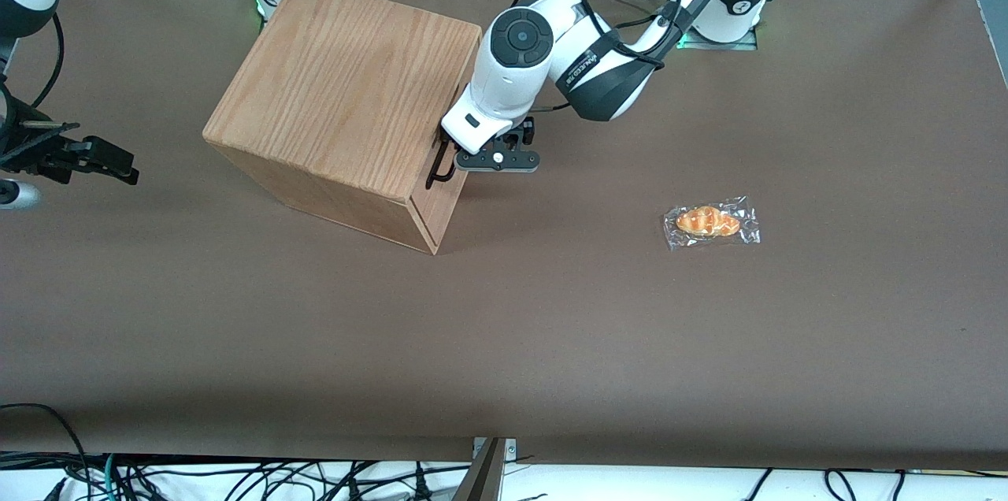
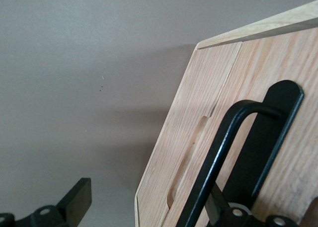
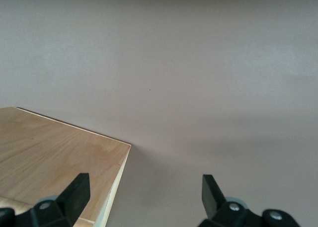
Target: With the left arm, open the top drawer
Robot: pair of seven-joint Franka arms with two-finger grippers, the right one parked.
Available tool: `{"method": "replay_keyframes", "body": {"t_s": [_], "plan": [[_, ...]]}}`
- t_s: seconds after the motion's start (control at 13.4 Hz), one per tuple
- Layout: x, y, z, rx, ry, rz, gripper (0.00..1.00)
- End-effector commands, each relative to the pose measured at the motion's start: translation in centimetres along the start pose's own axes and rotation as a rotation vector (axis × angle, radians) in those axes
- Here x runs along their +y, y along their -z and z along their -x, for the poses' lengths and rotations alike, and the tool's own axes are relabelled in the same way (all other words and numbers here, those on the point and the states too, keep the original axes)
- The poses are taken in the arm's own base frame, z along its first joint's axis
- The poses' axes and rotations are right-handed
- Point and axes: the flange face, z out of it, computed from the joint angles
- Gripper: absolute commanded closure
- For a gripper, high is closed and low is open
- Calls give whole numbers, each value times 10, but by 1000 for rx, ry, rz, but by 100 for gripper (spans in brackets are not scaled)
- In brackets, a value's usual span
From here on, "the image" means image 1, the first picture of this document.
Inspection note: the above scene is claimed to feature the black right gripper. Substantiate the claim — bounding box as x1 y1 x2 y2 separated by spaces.
0 83 140 187

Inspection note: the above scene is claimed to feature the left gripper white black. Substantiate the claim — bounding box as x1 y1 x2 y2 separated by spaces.
435 87 540 171

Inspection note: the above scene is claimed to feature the black metal drawer handle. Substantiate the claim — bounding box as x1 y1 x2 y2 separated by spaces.
424 83 473 191

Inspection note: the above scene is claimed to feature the wooden drawer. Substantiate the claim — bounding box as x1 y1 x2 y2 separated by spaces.
409 27 489 228

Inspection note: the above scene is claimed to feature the wooden drawer cabinet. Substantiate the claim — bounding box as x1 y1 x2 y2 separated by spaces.
202 0 490 255

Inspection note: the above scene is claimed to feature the bread roll in clear wrapper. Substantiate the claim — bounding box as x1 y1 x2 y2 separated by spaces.
662 195 762 251

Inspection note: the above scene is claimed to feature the dark angled bar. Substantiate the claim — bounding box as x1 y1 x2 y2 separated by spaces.
451 438 506 501

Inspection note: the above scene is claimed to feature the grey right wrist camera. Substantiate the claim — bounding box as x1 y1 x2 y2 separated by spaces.
0 180 41 211

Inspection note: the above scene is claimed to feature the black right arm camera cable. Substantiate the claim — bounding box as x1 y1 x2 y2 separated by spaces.
30 13 65 109

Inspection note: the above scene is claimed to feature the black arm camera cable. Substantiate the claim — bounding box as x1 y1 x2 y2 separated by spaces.
30 13 65 109
512 0 737 69

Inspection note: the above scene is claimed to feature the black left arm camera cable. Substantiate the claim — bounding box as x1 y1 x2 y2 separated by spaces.
512 0 737 69

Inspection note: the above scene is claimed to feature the looped black cable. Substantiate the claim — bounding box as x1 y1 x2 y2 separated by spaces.
0 403 89 501

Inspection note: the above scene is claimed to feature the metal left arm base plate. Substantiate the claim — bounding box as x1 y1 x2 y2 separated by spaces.
679 27 761 51

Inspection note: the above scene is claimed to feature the small metal table bracket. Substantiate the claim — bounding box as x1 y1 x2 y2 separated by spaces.
472 437 517 462

